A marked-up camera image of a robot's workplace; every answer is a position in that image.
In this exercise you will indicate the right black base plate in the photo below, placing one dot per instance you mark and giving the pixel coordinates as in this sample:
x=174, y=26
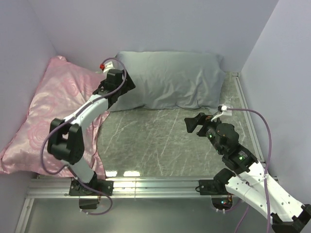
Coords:
x=211, y=187

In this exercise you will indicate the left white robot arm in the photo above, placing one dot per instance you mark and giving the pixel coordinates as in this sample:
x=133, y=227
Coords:
x=65, y=140

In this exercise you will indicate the left black controller box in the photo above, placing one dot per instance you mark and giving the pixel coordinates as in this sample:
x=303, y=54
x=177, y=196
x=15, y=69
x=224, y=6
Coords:
x=88, y=204

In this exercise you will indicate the right controller board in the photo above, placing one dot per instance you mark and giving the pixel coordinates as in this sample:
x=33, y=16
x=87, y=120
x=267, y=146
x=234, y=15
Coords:
x=223, y=204

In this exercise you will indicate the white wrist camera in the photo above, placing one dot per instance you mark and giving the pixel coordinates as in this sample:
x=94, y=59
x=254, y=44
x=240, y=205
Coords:
x=222, y=113
x=105, y=67

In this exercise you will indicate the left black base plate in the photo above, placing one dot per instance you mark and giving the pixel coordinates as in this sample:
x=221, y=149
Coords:
x=96, y=187

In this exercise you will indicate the pink floral pillow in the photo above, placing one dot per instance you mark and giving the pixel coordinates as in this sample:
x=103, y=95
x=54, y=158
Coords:
x=63, y=89

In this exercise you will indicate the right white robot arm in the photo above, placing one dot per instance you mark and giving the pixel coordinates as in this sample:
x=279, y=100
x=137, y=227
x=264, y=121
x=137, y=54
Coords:
x=245, y=177

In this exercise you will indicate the aluminium mounting rail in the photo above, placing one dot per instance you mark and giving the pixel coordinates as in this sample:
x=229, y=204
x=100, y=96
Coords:
x=123, y=187

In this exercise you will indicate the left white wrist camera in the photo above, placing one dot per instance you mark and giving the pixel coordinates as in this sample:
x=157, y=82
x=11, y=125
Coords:
x=105, y=67

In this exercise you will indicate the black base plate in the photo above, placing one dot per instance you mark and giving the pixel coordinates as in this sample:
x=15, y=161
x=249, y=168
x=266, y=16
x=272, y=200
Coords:
x=211, y=187
x=96, y=187

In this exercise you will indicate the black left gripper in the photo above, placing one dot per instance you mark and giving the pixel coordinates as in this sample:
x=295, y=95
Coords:
x=129, y=84

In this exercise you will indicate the grey pillowcase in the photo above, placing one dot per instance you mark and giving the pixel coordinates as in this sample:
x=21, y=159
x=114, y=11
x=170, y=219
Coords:
x=171, y=79

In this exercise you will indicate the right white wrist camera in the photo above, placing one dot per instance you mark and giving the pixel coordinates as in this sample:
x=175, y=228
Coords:
x=222, y=113

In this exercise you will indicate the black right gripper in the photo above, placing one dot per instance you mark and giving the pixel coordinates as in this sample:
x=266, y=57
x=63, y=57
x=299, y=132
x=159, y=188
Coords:
x=201, y=119

